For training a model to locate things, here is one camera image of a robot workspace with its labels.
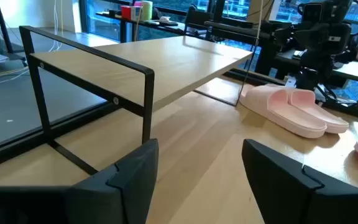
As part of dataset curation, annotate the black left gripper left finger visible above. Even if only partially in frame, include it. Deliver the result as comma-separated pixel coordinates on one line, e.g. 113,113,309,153
0,138,160,224

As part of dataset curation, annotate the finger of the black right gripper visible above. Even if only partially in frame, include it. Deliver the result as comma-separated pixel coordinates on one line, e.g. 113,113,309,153
272,24,295,46
340,43,358,65

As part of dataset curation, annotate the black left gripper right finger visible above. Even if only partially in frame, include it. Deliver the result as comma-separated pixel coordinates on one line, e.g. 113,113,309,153
241,138,358,224

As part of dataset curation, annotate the light pink slide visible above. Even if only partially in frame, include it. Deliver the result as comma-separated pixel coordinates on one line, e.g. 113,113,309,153
286,88,350,134
239,83,328,139

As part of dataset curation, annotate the black office chair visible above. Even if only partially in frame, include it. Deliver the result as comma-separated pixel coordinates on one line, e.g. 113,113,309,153
184,4,214,35

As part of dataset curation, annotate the yellow-green spool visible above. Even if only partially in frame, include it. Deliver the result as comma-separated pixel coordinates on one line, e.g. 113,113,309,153
140,0,154,21

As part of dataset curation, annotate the white and blue box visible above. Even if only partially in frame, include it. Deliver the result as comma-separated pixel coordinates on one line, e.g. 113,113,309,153
131,5,142,21

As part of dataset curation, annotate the black background table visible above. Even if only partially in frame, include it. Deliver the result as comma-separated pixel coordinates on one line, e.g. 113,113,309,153
95,11,188,44

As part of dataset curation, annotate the red box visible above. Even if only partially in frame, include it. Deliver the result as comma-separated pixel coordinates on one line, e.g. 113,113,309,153
120,5,132,21

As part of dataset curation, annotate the black stand pole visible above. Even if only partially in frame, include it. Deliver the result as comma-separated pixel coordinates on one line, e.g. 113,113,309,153
0,0,24,55

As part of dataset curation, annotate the hanging pale yellow cord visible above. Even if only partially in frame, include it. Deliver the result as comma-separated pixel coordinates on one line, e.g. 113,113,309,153
253,0,264,54

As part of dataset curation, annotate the wooden shelf with black frame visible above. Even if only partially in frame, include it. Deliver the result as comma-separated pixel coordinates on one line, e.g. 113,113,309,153
19,26,254,177

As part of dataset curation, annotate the black aluminium table frame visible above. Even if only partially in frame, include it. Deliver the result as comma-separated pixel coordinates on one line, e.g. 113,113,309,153
0,70,358,174

